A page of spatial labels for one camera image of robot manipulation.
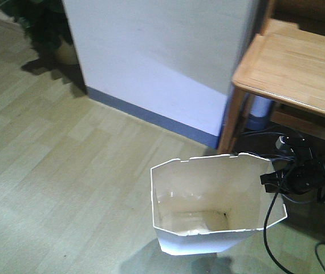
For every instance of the white plastic trash bin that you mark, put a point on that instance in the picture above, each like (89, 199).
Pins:
(209, 204)

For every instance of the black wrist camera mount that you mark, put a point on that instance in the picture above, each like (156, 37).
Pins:
(299, 146)

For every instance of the potted green plant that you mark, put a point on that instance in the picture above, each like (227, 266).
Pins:
(45, 23)

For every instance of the blue white cylinder under desk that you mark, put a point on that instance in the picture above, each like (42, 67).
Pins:
(259, 113)

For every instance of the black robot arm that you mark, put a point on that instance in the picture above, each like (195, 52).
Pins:
(289, 168)

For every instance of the wooden desk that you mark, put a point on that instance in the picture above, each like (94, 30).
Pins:
(285, 62)

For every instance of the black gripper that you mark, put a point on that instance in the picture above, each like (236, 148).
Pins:
(309, 176)

